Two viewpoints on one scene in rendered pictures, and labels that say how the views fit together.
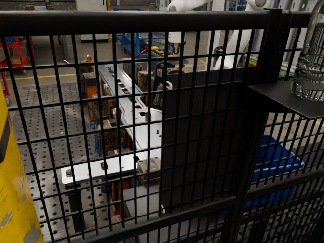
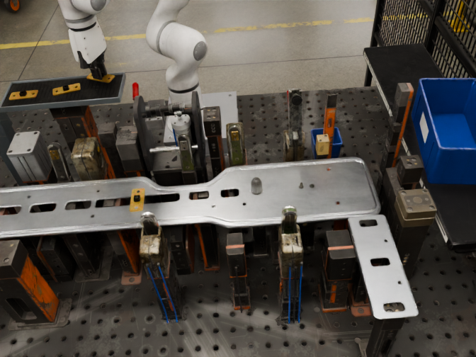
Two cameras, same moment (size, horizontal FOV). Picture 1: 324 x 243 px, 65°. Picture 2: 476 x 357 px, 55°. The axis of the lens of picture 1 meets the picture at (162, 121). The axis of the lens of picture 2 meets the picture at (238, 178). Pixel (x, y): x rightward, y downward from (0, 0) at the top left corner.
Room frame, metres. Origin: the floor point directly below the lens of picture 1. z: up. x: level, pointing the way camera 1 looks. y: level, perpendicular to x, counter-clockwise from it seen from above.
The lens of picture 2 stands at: (0.78, 0.88, 1.97)
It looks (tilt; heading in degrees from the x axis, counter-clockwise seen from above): 46 degrees down; 295
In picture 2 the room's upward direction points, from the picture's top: 6 degrees counter-clockwise
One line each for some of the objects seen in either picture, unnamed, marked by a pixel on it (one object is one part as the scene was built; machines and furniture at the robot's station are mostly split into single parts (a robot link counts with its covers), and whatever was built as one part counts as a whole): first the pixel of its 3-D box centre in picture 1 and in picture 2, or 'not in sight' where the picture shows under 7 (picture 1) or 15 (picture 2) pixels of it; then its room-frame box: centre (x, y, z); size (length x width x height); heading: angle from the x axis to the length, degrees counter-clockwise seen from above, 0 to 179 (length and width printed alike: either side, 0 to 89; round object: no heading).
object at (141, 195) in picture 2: not in sight; (137, 198); (1.41, 0.20, 1.01); 0.08 x 0.04 x 0.01; 114
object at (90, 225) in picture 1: (76, 206); (382, 336); (0.69, 0.31, 0.84); 0.11 x 0.06 x 0.29; 113
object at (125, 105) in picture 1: (127, 94); (130, 203); (1.42, 0.22, 1.00); 1.38 x 0.22 x 0.02; 23
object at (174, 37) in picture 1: (176, 33); (87, 38); (1.64, -0.07, 1.32); 0.10 x 0.07 x 0.11; 89
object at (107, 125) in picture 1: (110, 158); (289, 275); (0.95, 0.23, 0.87); 0.12 x 0.09 x 0.35; 113
